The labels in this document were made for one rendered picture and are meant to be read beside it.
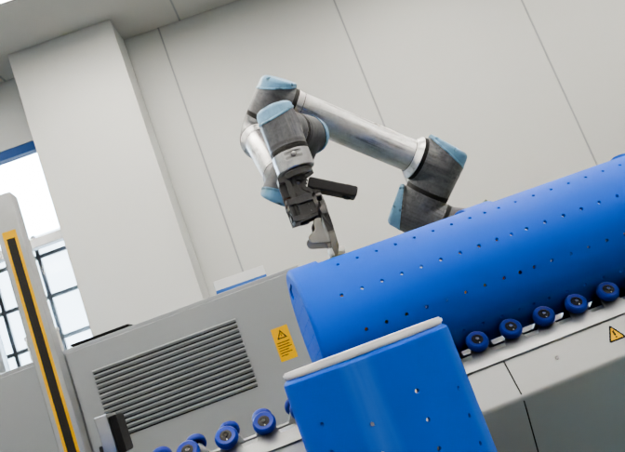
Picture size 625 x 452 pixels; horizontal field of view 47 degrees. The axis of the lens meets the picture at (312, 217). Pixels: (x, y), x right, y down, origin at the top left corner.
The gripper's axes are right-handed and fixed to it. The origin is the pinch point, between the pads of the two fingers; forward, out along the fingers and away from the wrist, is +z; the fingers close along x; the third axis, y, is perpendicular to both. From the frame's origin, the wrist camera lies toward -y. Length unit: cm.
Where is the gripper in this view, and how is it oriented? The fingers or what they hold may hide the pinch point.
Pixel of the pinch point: (336, 250)
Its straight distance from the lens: 161.4
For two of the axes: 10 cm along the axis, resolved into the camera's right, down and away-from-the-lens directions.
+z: 3.5, 9.2, -1.9
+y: -9.3, 3.2, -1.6
